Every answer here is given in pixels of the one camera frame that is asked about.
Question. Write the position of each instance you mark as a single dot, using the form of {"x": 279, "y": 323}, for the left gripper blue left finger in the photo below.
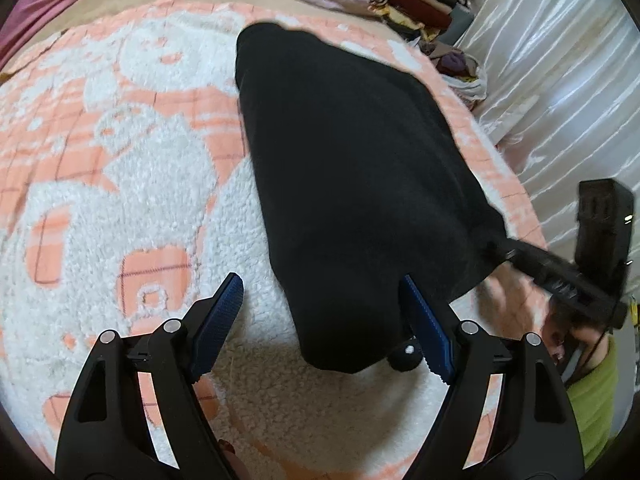
{"x": 210, "y": 322}

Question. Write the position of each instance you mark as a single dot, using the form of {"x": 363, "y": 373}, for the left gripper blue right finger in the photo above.
{"x": 433, "y": 336}

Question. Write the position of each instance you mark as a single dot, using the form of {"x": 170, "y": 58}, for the black long sleeve sweater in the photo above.
{"x": 361, "y": 184}

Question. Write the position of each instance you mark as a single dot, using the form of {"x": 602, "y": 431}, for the bag of clothes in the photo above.
{"x": 463, "y": 74}

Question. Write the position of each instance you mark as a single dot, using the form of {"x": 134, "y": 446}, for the person's right hand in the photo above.
{"x": 565, "y": 329}

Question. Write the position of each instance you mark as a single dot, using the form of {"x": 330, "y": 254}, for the person's left hand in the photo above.
{"x": 237, "y": 465}

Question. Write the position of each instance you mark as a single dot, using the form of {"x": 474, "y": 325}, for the peach white plush blanket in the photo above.
{"x": 127, "y": 193}

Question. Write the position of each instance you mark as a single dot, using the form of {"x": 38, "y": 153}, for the white satin curtain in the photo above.
{"x": 563, "y": 99}

